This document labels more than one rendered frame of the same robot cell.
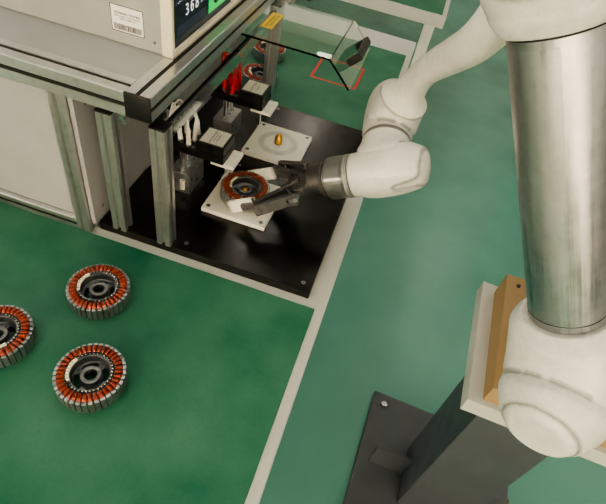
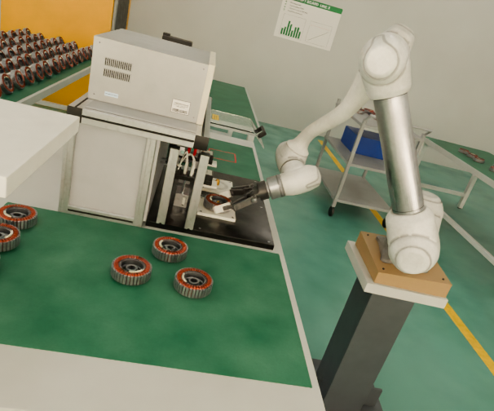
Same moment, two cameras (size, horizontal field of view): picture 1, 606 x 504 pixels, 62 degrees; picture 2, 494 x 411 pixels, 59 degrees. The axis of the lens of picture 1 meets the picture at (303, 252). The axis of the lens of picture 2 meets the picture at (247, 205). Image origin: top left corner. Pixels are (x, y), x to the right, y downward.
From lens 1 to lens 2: 0.84 m
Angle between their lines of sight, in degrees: 27
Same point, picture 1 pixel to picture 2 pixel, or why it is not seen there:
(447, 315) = (304, 305)
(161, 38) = (198, 115)
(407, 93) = (302, 143)
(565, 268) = (408, 183)
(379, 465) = not seen: hidden behind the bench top
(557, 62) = (395, 104)
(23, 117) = (121, 155)
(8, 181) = (88, 200)
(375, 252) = not seen: hidden behind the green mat
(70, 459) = (204, 316)
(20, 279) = (118, 249)
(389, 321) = not seen: hidden behind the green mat
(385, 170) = (302, 177)
